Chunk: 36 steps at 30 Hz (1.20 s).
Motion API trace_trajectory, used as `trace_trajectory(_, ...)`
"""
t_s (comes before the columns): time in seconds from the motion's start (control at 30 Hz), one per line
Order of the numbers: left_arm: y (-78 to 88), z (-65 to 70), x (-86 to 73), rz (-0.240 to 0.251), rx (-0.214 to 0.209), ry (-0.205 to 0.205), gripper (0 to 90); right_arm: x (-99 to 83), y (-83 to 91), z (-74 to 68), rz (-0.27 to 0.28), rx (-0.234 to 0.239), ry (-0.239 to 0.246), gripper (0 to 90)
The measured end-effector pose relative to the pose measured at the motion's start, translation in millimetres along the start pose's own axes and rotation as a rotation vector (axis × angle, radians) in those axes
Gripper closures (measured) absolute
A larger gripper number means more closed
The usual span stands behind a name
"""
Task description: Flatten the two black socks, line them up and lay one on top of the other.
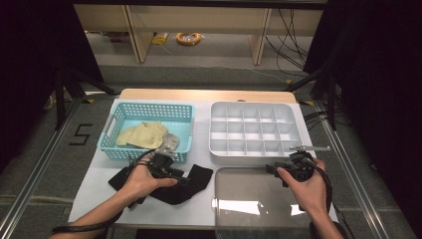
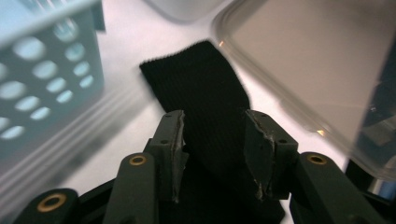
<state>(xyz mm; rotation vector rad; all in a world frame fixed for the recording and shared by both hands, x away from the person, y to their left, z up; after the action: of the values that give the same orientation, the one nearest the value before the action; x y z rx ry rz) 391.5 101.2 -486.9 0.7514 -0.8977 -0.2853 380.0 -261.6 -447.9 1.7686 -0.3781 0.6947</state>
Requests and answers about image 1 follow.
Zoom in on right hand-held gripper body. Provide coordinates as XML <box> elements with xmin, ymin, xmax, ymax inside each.
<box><xmin>281</xmin><ymin>144</ymin><xmax>331</xmax><ymax>183</ymax></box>

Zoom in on black tripod stand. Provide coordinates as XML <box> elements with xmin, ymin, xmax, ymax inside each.
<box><xmin>283</xmin><ymin>68</ymin><xmax>337</xmax><ymax>131</ymax></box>
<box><xmin>54</xmin><ymin>68</ymin><xmax>118</xmax><ymax>131</ymax></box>

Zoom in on dark brown box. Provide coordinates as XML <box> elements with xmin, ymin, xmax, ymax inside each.
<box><xmin>107</xmin><ymin>31</ymin><xmax>129</xmax><ymax>43</ymax></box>

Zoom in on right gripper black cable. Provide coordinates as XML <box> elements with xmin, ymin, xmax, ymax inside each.
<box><xmin>313</xmin><ymin>163</ymin><xmax>353</xmax><ymax>239</ymax></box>

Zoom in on person's right hand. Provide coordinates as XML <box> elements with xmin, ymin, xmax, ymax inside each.
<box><xmin>277</xmin><ymin>157</ymin><xmax>328</xmax><ymax>217</ymax></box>

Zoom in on black curtain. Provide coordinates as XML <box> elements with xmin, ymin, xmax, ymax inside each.
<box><xmin>303</xmin><ymin>0</ymin><xmax>422</xmax><ymax>230</ymax></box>
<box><xmin>0</xmin><ymin>0</ymin><xmax>106</xmax><ymax>173</ymax></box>

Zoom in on black floor cable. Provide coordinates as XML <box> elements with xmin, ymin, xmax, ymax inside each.
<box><xmin>303</xmin><ymin>111</ymin><xmax>332</xmax><ymax>122</ymax></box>
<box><xmin>303</xmin><ymin>119</ymin><xmax>332</xmax><ymax>131</ymax></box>

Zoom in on white divided storage box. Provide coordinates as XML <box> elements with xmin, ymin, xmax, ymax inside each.
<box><xmin>208</xmin><ymin>101</ymin><xmax>306</xmax><ymax>166</ymax></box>

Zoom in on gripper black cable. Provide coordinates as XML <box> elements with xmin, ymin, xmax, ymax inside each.
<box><xmin>51</xmin><ymin>148</ymin><xmax>157</xmax><ymax>235</ymax></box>
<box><xmin>313</xmin><ymin>163</ymin><xmax>353</xmax><ymax>239</ymax></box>

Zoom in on grey sock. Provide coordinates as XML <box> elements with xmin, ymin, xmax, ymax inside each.
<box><xmin>163</xmin><ymin>132</ymin><xmax>180</xmax><ymax>149</ymax></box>

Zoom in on short white cable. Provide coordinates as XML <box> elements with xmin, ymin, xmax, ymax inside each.
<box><xmin>43</xmin><ymin>95</ymin><xmax>56</xmax><ymax>111</ymax></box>

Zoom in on tangled black cables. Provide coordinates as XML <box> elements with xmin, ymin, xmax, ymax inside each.
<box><xmin>265</xmin><ymin>8</ymin><xmax>312</xmax><ymax>73</ymax></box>

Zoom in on beige wooden desk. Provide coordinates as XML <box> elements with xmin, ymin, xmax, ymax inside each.
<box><xmin>74</xmin><ymin>3</ymin><xmax>324</xmax><ymax>66</ymax></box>

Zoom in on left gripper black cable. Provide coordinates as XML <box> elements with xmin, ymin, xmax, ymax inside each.
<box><xmin>51</xmin><ymin>148</ymin><xmax>157</xmax><ymax>235</ymax></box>

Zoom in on yellow packet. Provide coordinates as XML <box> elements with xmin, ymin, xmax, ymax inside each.
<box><xmin>151</xmin><ymin>32</ymin><xmax>170</xmax><ymax>46</ymax></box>

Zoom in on translucent box lid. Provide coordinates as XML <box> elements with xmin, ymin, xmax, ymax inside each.
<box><xmin>212</xmin><ymin>166</ymin><xmax>321</xmax><ymax>239</ymax></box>

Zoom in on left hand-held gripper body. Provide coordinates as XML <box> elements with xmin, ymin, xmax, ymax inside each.
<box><xmin>147</xmin><ymin>140</ymin><xmax>185</xmax><ymax>180</ymax></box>

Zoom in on light blue plastic basket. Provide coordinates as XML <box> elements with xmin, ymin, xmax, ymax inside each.
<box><xmin>97</xmin><ymin>102</ymin><xmax>196</xmax><ymax>164</ymax></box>

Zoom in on pale yellow sock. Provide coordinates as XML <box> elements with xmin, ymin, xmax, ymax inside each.
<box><xmin>115</xmin><ymin>127</ymin><xmax>140</xmax><ymax>147</ymax></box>
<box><xmin>125</xmin><ymin>120</ymin><xmax>169</xmax><ymax>150</ymax></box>

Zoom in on aluminium floor rail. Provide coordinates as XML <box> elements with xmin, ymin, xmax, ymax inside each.
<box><xmin>313</xmin><ymin>99</ymin><xmax>391</xmax><ymax>239</ymax></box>
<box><xmin>0</xmin><ymin>98</ymin><xmax>83</xmax><ymax>239</ymax></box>

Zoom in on person's left hand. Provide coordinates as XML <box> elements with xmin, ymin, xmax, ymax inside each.
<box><xmin>118</xmin><ymin>161</ymin><xmax>179</xmax><ymax>207</ymax></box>

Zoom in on orange cable coil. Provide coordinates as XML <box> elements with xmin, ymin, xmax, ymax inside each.
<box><xmin>175</xmin><ymin>31</ymin><xmax>202</xmax><ymax>47</ymax></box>

